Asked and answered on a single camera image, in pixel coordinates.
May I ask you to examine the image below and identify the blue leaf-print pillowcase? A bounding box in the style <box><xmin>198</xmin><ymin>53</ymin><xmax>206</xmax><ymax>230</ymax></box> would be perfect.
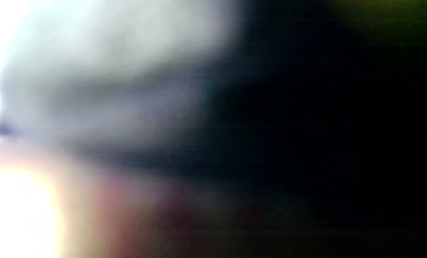
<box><xmin>0</xmin><ymin>0</ymin><xmax>271</xmax><ymax>258</ymax></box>

